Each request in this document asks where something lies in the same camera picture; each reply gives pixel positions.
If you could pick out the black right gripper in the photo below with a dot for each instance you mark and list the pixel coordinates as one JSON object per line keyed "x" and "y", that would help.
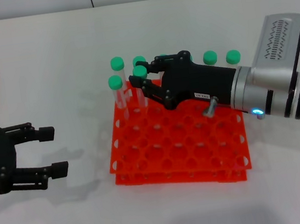
{"x": 201, "y": 83}

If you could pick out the orange test tube rack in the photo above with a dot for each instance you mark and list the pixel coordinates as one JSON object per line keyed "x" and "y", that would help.
{"x": 181, "y": 141}

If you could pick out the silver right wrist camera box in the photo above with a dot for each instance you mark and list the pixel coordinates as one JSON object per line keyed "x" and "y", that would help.
{"x": 279, "y": 42}

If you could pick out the clear test tube green cap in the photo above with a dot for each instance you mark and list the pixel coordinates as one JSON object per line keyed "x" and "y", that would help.
{"x": 139, "y": 72}
{"x": 233, "y": 56}
{"x": 162, "y": 55}
{"x": 117, "y": 63}
{"x": 115, "y": 82}
{"x": 191, "y": 58}
{"x": 138, "y": 59}
{"x": 210, "y": 57}

